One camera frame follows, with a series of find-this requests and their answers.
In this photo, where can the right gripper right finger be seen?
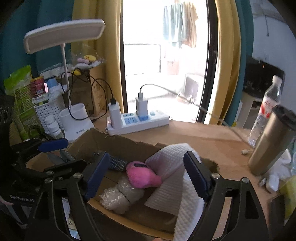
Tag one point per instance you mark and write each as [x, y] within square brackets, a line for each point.
[245, 221]

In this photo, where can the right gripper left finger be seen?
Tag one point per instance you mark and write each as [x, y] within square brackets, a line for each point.
[97, 173]

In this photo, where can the clear bubble wrap roll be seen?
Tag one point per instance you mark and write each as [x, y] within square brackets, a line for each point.
[120, 197]

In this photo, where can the pink plush toy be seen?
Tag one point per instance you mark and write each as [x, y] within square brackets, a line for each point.
[141, 176]

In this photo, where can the white textured cloth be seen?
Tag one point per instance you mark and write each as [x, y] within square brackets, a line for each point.
[177, 194]

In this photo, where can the dark grey knitted fabric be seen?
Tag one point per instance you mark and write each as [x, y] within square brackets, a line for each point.
[107, 161]

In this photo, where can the white computer mouse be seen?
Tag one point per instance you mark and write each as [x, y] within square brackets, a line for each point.
[272, 183]

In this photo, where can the white pill bottle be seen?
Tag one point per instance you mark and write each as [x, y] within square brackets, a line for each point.
[55, 130]
[49, 120]

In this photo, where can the white usb charger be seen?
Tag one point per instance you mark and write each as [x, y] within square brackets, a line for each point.
[141, 105]
[115, 115]

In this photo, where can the brown cardboard box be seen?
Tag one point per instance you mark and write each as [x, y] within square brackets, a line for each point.
[147, 188]

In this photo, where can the white power strip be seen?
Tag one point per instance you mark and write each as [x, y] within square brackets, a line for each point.
[131, 123]

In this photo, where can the white perforated plastic basket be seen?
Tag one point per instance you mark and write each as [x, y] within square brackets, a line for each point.
[50, 108]

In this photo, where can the stainless steel tumbler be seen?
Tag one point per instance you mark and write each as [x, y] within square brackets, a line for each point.
[274, 140]

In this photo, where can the red tin can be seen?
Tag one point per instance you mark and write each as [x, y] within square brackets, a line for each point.
[37, 86]

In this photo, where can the green snack bag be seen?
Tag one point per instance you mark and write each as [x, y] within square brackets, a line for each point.
[18, 85]

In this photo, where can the bag of plush toys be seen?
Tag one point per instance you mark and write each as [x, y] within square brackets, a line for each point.
[85, 63]

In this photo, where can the clear plastic water bottle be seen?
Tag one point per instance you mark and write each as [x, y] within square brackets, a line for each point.
[271, 98]

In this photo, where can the yellow curtain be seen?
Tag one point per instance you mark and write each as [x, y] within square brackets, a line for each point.
[108, 45]

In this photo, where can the teal curtain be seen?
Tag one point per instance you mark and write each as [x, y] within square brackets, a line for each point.
[33, 34]

